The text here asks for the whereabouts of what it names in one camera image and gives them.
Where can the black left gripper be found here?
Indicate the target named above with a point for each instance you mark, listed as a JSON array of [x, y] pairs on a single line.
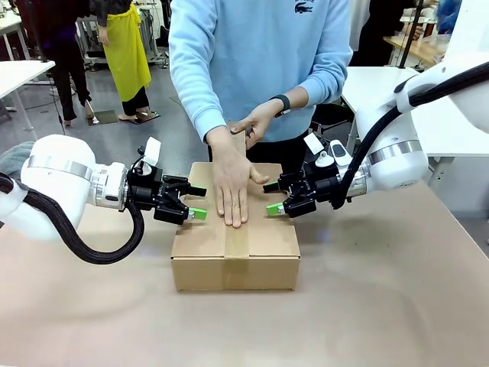
[[145, 191]]

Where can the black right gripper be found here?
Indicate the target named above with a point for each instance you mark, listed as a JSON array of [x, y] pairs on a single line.
[[324, 185]]

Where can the brown cardboard box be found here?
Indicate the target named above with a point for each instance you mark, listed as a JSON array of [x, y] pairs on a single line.
[[267, 244]]

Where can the brown packing tape strip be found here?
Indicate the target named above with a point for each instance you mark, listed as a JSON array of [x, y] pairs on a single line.
[[236, 248]]

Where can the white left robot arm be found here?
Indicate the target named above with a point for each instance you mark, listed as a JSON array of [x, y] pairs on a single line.
[[57, 160]]

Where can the person's right forearm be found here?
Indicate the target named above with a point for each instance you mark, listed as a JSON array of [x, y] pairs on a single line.
[[198, 103]]

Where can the person's left forearm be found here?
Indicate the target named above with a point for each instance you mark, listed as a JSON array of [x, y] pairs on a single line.
[[324, 89]]

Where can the person's right hand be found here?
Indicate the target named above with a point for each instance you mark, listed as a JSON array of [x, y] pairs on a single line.
[[231, 187]]

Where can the person's left hand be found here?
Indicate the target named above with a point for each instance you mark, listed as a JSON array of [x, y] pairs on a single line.
[[263, 120]]

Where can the black office chair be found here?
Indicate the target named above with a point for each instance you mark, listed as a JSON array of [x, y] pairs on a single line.
[[332, 120]]

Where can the black wristwatch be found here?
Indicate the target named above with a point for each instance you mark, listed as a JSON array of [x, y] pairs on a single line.
[[283, 102]]

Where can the person in light blue sweater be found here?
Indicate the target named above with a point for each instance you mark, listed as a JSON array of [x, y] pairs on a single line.
[[260, 49]]

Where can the mannequin with yellow apron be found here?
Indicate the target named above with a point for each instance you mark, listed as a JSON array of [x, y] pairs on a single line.
[[126, 57]]

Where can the mannequin in dark purple clothes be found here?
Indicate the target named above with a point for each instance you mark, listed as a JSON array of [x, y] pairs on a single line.
[[65, 76]]

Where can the grey cloth bundle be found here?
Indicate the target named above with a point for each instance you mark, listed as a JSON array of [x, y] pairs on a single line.
[[15, 154]]

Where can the bystander in black clothes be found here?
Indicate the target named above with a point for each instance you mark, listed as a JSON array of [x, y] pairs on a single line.
[[376, 38]]

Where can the wooden workbench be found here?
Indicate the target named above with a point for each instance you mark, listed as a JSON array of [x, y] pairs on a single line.
[[420, 47]]

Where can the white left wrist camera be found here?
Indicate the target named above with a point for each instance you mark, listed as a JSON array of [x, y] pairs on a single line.
[[153, 151]]

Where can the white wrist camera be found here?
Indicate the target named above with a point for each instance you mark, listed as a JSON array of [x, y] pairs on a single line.
[[153, 151], [314, 143]]

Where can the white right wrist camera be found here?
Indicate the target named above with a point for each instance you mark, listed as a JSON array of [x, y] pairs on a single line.
[[314, 143]]

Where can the dark mannequin base plate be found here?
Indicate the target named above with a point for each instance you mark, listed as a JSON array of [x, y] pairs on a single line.
[[147, 115]]

